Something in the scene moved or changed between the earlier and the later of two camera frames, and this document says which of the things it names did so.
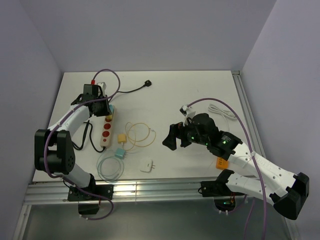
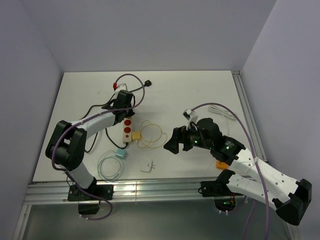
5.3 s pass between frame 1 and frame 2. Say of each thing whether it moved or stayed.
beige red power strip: moved
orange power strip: stayed
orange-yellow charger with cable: moved
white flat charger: stayed
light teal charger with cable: stayed
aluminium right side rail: stayed
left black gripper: moved
